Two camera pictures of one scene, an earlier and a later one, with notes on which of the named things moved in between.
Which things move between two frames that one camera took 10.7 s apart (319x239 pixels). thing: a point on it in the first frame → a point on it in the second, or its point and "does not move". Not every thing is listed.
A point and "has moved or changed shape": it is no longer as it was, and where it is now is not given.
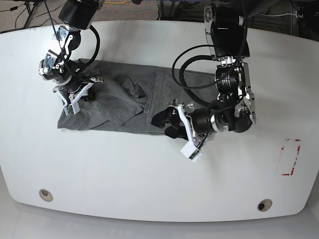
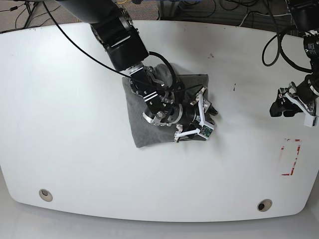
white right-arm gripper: (170, 115) → (309, 119)
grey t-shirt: (129, 94) has moved or changed shape
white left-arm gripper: (91, 95) → (205, 129)
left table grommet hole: (46, 195) does not move
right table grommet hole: (264, 204) does not move
